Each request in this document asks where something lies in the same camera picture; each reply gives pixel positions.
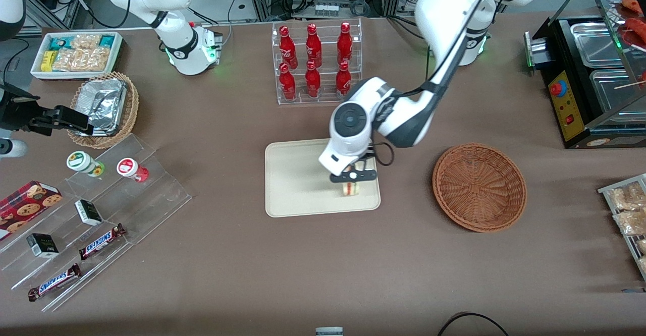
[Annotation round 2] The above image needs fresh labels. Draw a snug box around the green lid white cup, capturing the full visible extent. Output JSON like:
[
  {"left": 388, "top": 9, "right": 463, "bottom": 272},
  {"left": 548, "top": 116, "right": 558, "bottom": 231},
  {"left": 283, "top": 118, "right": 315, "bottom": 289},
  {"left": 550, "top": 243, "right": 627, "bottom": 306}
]
[{"left": 67, "top": 151, "right": 106, "bottom": 178}]

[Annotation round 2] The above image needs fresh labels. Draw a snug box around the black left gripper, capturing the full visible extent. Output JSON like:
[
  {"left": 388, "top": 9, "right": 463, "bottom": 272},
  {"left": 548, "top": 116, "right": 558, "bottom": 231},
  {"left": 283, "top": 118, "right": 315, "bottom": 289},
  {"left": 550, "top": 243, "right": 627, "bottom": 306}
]
[{"left": 349, "top": 158, "right": 378, "bottom": 174}]

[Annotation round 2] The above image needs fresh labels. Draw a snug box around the beige plastic tray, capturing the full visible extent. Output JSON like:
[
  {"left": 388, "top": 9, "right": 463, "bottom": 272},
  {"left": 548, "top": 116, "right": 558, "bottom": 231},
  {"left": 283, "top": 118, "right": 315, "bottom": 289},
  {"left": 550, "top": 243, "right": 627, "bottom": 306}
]
[{"left": 265, "top": 135, "right": 382, "bottom": 218}]

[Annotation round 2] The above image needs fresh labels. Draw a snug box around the large clear snack bag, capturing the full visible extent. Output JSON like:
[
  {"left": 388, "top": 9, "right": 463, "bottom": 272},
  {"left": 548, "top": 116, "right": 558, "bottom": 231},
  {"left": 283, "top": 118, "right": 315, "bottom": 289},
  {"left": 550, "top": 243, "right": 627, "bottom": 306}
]
[{"left": 52, "top": 47, "right": 111, "bottom": 72}]

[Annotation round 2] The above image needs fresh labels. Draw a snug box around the brown wicker basket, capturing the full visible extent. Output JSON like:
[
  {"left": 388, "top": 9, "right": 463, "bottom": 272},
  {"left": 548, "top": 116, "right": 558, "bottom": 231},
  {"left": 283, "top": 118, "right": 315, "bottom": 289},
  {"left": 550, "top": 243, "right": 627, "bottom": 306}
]
[{"left": 432, "top": 143, "right": 527, "bottom": 233}]

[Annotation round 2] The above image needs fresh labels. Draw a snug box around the red lid white cup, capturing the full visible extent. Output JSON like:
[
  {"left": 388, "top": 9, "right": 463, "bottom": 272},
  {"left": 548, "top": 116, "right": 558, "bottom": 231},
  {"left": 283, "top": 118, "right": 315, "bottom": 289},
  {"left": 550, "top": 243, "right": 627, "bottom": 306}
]
[{"left": 117, "top": 157, "right": 150, "bottom": 183}]

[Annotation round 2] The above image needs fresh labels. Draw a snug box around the white rectangular snack bin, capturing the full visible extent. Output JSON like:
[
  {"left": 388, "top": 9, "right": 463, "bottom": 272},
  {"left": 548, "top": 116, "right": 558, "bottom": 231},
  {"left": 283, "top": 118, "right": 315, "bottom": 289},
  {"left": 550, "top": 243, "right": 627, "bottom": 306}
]
[{"left": 30, "top": 31, "right": 124, "bottom": 81}]

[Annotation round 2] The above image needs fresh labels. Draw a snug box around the black table cable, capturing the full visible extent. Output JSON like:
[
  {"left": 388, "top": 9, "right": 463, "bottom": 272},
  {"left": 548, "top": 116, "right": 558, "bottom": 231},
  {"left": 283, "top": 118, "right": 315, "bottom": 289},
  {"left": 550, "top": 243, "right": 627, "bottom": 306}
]
[{"left": 437, "top": 312, "right": 511, "bottom": 336}]

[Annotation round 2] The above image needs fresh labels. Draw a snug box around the red cola bottle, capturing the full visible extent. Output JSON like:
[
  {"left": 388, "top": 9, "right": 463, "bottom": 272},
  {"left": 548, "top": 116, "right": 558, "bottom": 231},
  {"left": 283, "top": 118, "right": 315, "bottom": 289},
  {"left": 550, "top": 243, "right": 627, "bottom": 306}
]
[
  {"left": 305, "top": 61, "right": 322, "bottom": 99},
  {"left": 306, "top": 23, "right": 323, "bottom": 69},
  {"left": 279, "top": 26, "right": 299, "bottom": 70},
  {"left": 336, "top": 61, "right": 352, "bottom": 100},
  {"left": 279, "top": 63, "right": 297, "bottom": 101},
  {"left": 337, "top": 22, "right": 354, "bottom": 66}
]

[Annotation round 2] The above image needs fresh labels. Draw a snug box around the clear acrylic stepped display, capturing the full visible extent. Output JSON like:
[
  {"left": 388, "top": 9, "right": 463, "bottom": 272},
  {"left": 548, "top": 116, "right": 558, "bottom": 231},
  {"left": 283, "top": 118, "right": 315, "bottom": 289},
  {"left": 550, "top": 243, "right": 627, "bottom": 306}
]
[{"left": 0, "top": 133, "right": 193, "bottom": 313}]

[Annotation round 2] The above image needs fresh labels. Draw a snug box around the tray of packaged snacks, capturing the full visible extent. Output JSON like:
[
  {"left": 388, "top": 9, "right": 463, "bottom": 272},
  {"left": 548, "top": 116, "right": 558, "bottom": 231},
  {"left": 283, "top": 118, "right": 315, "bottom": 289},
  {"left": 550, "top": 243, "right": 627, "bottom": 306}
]
[{"left": 598, "top": 173, "right": 646, "bottom": 282}]

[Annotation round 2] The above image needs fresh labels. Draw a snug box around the black food warmer machine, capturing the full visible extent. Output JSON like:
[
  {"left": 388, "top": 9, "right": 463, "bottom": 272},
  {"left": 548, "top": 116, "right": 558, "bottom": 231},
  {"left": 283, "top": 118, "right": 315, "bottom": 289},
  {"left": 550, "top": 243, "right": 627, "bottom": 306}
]
[{"left": 524, "top": 0, "right": 646, "bottom": 150}]

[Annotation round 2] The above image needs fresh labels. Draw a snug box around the grey-ended black left wrist camera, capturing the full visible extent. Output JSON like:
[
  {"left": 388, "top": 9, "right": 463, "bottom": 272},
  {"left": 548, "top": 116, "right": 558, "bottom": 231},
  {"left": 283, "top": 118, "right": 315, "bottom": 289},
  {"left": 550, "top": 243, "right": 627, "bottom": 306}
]
[{"left": 330, "top": 169, "right": 379, "bottom": 184}]

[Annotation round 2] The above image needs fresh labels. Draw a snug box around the red cookie box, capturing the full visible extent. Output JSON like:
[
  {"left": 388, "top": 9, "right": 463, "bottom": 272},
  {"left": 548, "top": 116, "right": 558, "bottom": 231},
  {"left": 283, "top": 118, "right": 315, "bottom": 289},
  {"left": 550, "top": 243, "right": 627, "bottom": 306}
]
[{"left": 0, "top": 180, "right": 64, "bottom": 241}]

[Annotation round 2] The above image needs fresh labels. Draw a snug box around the small black carton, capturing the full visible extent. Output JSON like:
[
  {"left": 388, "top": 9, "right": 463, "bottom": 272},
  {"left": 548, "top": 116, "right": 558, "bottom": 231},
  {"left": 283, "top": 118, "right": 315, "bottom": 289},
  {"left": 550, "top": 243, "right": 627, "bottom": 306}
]
[
  {"left": 26, "top": 233, "right": 60, "bottom": 259},
  {"left": 74, "top": 199, "right": 104, "bottom": 227}
]

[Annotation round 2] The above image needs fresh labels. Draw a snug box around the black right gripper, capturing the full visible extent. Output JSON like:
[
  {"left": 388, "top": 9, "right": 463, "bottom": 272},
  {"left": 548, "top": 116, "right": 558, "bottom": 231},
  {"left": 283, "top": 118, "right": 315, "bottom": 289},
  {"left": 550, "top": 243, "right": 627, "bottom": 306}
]
[{"left": 0, "top": 83, "right": 95, "bottom": 136}]

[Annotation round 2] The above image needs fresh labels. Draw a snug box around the brown snickers bar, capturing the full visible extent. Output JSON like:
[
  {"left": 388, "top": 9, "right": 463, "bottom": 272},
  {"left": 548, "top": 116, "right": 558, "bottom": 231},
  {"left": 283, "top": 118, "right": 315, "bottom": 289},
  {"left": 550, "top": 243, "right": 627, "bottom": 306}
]
[
  {"left": 78, "top": 223, "right": 127, "bottom": 261},
  {"left": 27, "top": 263, "right": 82, "bottom": 302}
]

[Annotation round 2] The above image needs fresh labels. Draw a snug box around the small clear snack bag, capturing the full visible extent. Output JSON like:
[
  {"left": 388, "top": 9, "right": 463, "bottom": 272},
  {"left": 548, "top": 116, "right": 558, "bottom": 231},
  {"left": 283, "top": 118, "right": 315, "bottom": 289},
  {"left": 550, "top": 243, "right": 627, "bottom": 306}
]
[{"left": 71, "top": 34, "right": 102, "bottom": 50}]

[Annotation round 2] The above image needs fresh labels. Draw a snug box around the light wicker basket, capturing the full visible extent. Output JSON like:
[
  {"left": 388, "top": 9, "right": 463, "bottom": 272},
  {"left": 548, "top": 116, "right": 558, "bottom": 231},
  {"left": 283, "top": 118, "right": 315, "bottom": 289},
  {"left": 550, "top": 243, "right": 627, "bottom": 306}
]
[{"left": 67, "top": 72, "right": 140, "bottom": 150}]

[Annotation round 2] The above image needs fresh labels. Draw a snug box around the clear acrylic bottle rack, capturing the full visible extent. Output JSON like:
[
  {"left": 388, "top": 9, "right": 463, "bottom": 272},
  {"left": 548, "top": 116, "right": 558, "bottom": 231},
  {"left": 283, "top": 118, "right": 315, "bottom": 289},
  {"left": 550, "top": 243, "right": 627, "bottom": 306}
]
[{"left": 272, "top": 18, "right": 363, "bottom": 106}]

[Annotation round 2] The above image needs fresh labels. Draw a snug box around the silver foil packet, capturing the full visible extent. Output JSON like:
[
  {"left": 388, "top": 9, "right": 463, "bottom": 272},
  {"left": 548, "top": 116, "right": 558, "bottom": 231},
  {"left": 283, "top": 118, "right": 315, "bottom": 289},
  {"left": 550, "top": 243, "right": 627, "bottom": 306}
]
[{"left": 75, "top": 78, "right": 127, "bottom": 136}]

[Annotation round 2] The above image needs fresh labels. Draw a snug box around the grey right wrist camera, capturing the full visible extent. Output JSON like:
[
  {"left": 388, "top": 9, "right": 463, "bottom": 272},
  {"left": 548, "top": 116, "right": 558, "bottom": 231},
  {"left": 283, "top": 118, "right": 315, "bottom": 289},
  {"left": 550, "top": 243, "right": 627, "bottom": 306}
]
[{"left": 0, "top": 139, "right": 29, "bottom": 158}]

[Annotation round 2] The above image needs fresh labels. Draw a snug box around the steel warmer pan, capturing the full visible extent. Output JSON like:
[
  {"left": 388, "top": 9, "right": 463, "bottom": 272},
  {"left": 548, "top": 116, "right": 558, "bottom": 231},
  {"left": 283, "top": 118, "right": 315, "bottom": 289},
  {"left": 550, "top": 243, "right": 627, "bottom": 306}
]
[
  {"left": 570, "top": 21, "right": 625, "bottom": 68},
  {"left": 589, "top": 68, "right": 646, "bottom": 128}
]

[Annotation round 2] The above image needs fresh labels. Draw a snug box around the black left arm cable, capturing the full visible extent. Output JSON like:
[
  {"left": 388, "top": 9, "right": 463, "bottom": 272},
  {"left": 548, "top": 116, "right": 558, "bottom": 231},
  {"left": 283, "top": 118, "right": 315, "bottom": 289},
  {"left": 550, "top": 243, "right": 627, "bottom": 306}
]
[{"left": 372, "top": 0, "right": 508, "bottom": 167}]

